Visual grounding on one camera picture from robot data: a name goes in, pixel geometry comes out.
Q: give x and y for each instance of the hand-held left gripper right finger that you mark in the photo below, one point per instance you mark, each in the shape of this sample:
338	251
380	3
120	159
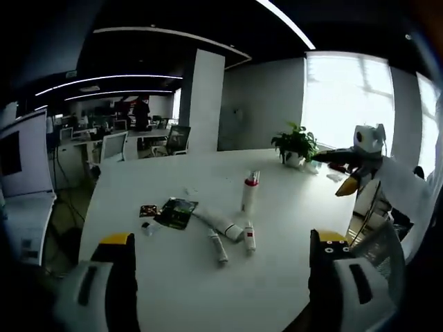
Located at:
346	287

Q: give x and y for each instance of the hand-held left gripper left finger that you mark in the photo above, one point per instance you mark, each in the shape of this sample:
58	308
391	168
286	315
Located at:
100	283

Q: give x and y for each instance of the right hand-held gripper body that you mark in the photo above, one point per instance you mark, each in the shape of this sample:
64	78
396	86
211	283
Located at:
368	141

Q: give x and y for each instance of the silver skincare sachet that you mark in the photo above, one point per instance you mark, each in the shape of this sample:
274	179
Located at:
149	229

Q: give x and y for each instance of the gold skincare sachet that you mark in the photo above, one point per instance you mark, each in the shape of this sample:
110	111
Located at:
149	211

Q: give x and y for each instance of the red collar skincare pump bottle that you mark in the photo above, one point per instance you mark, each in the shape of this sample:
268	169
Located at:
249	197

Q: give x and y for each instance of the green black skincare sachet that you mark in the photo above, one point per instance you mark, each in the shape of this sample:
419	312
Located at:
176	212

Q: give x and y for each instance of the small red label skincare bottle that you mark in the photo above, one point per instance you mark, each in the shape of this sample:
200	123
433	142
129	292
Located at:
250	238

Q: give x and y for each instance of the slim white skincare tube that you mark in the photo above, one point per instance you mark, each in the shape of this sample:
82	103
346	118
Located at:
218	247

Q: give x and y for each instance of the large white skincare tube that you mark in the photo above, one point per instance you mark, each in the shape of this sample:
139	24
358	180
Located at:
221	224

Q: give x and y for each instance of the small teal item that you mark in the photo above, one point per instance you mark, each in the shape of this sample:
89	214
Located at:
315	167

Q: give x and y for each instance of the potted green plant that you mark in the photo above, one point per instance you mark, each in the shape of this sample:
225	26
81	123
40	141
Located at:
294	141

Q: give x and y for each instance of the grey mesh chair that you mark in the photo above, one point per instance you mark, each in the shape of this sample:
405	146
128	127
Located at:
380	249

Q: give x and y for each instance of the white side desk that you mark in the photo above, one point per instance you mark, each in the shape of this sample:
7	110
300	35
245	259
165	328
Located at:
31	214

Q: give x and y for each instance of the small clear wrapper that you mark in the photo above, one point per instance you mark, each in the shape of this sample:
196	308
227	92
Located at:
190	190

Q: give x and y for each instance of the white mesh office chair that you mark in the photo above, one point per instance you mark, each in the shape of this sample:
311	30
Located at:
114	147

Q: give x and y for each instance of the large display screen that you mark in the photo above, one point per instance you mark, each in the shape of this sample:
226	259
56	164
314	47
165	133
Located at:
27	155

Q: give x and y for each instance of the black office chair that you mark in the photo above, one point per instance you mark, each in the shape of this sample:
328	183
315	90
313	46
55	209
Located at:
178	138

